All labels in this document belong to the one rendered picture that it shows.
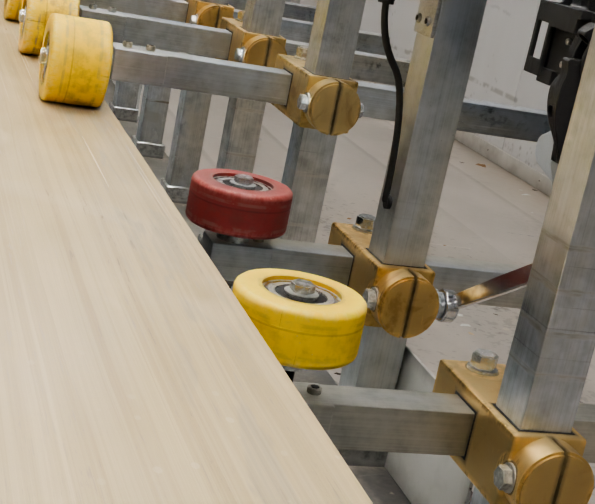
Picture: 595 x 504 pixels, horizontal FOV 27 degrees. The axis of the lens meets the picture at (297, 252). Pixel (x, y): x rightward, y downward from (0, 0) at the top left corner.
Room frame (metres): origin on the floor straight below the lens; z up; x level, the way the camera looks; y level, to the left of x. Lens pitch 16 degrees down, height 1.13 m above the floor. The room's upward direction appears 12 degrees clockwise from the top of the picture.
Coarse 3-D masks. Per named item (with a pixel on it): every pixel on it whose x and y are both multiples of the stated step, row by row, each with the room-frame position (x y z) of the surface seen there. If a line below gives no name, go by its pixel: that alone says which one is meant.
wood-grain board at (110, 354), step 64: (0, 0) 1.78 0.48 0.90; (0, 64) 1.27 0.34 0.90; (0, 128) 0.99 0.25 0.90; (64, 128) 1.04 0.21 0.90; (0, 192) 0.80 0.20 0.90; (64, 192) 0.83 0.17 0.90; (128, 192) 0.87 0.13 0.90; (0, 256) 0.67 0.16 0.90; (64, 256) 0.69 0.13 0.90; (128, 256) 0.72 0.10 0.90; (192, 256) 0.75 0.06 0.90; (0, 320) 0.57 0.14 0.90; (64, 320) 0.59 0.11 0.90; (128, 320) 0.61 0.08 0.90; (192, 320) 0.63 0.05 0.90; (0, 384) 0.50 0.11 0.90; (64, 384) 0.51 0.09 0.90; (128, 384) 0.53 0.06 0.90; (192, 384) 0.54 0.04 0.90; (256, 384) 0.56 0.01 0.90; (0, 448) 0.44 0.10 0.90; (64, 448) 0.45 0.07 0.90; (128, 448) 0.46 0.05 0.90; (192, 448) 0.48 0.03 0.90; (256, 448) 0.49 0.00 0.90; (320, 448) 0.50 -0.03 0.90
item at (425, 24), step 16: (384, 0) 0.93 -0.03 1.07; (432, 0) 0.94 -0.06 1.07; (384, 16) 0.93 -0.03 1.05; (416, 16) 0.95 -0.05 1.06; (432, 16) 0.93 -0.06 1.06; (384, 32) 0.93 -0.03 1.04; (432, 32) 0.93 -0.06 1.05; (384, 48) 0.93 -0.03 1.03; (400, 80) 0.94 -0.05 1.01; (400, 96) 0.94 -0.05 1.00; (400, 112) 0.94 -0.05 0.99; (400, 128) 0.94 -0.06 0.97; (384, 192) 0.94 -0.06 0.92; (384, 208) 0.94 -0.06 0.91
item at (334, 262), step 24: (216, 240) 0.93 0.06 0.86; (264, 240) 0.96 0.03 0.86; (288, 240) 0.98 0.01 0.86; (216, 264) 0.93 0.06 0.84; (240, 264) 0.93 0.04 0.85; (264, 264) 0.94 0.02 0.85; (288, 264) 0.95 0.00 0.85; (312, 264) 0.95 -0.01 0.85; (336, 264) 0.96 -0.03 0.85; (432, 264) 0.99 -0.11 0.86; (456, 264) 1.01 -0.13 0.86; (480, 264) 1.02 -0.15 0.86; (504, 264) 1.04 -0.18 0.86; (456, 288) 1.00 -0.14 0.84
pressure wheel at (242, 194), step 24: (216, 168) 0.98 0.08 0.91; (192, 192) 0.93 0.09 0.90; (216, 192) 0.91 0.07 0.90; (240, 192) 0.91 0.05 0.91; (264, 192) 0.93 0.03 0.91; (288, 192) 0.94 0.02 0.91; (192, 216) 0.92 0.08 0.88; (216, 216) 0.91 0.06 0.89; (240, 216) 0.91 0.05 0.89; (264, 216) 0.91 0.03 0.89; (288, 216) 0.94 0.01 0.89; (240, 240) 0.94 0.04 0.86
